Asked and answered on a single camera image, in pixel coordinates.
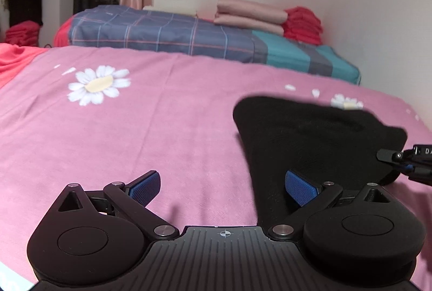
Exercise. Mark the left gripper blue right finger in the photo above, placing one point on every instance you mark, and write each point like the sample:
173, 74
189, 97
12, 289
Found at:
301, 189

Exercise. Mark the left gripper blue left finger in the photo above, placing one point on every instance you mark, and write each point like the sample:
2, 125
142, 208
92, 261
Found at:
145, 188

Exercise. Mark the black pants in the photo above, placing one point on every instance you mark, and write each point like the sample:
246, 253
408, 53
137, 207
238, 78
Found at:
321, 143

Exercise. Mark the pink floral bed sheet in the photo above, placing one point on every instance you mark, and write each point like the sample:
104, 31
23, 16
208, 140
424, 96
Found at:
96, 115

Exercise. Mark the teal grey striped quilt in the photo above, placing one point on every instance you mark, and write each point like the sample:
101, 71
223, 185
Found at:
319, 60

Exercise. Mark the blue plaid folded quilt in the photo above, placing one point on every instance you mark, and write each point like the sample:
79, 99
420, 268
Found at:
122, 27

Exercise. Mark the red folded blanket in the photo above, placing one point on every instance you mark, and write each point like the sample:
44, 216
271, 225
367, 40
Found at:
303, 25

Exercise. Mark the pink folded blanket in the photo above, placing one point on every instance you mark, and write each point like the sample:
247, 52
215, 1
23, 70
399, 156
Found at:
250, 15

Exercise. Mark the red clothes pile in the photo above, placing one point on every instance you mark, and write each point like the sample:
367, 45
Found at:
23, 34

